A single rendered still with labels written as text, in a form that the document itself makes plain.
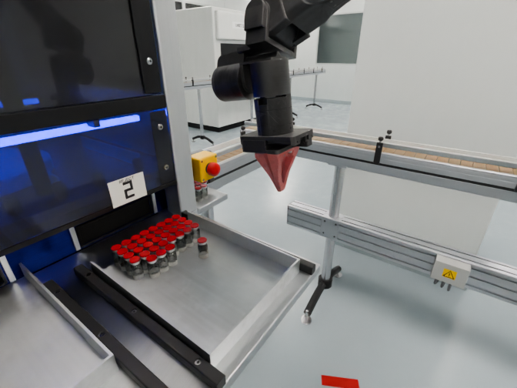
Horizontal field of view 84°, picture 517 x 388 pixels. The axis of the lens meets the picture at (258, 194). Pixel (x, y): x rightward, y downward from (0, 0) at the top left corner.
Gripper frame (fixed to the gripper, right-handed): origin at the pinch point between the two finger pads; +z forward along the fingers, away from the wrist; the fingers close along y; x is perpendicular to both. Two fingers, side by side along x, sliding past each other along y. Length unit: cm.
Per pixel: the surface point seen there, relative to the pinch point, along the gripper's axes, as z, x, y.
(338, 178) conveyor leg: 30, -85, 25
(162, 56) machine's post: -24.4, -6.1, 32.0
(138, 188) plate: 2.8, 6.0, 35.6
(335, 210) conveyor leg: 47, -85, 26
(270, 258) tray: 19.7, -4.4, 7.6
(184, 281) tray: 18.5, 11.4, 17.8
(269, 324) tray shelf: 21.5, 9.7, -1.5
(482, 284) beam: 68, -84, -35
